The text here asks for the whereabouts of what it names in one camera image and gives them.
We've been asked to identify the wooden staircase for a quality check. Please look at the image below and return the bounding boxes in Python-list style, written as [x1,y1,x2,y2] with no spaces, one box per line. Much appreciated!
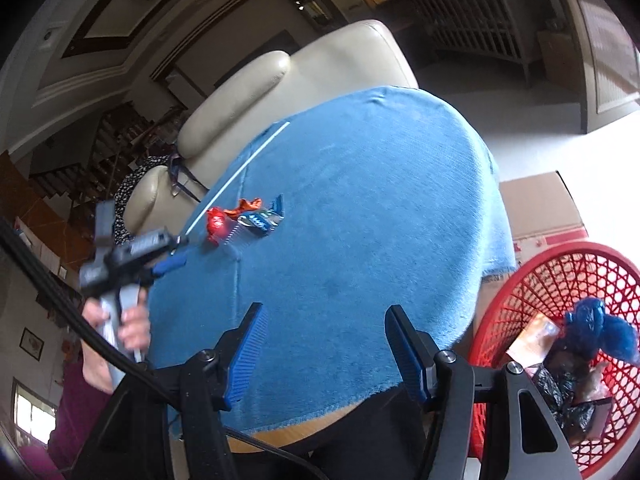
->
[27,100,181,221]

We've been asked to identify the dark foil snack packet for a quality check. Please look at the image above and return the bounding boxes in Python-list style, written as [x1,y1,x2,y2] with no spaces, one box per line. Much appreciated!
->
[237,195,286,237]

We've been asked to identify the round wooden table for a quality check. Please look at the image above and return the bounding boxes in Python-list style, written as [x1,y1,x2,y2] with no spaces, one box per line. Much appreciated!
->
[220,402,368,456]

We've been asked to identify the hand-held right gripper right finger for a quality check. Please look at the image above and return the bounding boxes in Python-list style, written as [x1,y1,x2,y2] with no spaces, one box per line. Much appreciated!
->
[384,304,583,480]

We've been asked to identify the red plastic bag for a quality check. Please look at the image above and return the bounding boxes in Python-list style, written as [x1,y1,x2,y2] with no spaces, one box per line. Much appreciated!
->
[205,206,230,246]

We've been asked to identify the person's left forearm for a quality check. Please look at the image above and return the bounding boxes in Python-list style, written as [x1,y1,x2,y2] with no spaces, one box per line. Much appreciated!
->
[47,352,118,473]

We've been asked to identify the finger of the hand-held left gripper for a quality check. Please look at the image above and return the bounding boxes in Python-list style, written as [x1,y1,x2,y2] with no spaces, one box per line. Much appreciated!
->
[162,233,191,257]
[151,254,189,282]

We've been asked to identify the orange candy wrapper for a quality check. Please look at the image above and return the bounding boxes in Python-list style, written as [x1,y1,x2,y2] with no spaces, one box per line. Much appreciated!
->
[223,199,262,218]

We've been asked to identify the blue plastic bag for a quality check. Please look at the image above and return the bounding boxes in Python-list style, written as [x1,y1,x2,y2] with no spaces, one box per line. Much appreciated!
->
[564,297,638,361]

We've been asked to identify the brown wooden door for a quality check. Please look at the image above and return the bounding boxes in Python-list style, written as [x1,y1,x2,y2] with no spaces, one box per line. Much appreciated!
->
[552,0,640,136]

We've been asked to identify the framed wall picture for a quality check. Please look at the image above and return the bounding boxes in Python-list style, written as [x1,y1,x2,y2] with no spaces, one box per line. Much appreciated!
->
[20,327,45,359]

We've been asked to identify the black plastic bag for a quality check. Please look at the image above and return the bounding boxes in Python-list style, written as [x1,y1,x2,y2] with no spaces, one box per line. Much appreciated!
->
[532,337,601,433]

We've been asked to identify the flat television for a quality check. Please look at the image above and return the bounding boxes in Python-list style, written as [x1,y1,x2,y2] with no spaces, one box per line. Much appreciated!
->
[217,30,303,83]

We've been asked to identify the blue tablecloth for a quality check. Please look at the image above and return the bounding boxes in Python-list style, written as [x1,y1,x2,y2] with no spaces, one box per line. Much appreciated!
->
[147,86,518,433]

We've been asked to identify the thin white stick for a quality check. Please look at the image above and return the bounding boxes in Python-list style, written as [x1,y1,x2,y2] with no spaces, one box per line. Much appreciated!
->
[184,121,291,237]

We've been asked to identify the clear plastic wrapper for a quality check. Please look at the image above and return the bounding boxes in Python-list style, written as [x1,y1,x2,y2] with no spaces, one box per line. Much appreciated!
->
[220,225,251,251]

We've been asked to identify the red plastic basket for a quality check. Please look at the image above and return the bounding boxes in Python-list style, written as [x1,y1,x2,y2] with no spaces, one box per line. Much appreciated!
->
[470,241,640,480]

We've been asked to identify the thin black cable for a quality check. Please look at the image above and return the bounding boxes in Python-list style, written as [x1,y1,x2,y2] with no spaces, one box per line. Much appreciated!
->
[222,425,328,480]

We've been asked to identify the wooden crib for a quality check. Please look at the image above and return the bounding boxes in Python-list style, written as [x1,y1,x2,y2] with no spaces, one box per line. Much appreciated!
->
[382,0,556,86]

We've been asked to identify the black floral garment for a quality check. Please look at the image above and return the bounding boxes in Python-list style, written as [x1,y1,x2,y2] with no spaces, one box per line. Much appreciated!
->
[112,155,176,243]

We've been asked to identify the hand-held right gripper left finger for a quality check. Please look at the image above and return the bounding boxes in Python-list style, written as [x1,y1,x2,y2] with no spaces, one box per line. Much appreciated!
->
[70,302,268,480]

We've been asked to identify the window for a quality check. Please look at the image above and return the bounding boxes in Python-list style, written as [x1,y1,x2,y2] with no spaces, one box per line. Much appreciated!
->
[12,380,56,446]

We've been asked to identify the small brown cardboard box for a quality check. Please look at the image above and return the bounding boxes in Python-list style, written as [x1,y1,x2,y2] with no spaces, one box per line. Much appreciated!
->
[536,27,583,91]

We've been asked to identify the person's left hand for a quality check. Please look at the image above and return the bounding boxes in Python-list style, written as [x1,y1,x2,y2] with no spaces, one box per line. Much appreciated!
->
[81,294,152,395]

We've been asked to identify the dark bag straps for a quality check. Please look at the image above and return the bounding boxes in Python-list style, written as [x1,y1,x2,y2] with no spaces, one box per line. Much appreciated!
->
[167,152,211,201]

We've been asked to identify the cream leather sofa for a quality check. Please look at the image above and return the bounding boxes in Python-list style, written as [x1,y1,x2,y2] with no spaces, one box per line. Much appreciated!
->
[122,19,420,233]

